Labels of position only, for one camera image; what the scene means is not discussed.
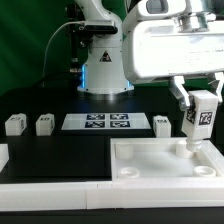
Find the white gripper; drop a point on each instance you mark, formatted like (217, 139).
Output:
(155, 50)

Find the white tag base sheet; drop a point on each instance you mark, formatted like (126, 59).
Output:
(105, 121)

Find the white U-shaped obstacle fence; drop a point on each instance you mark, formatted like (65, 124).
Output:
(147, 193)

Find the white square tabletop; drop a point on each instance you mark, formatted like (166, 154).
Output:
(146, 158)

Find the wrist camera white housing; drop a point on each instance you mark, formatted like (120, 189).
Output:
(146, 10)

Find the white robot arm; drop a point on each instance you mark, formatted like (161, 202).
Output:
(103, 72)

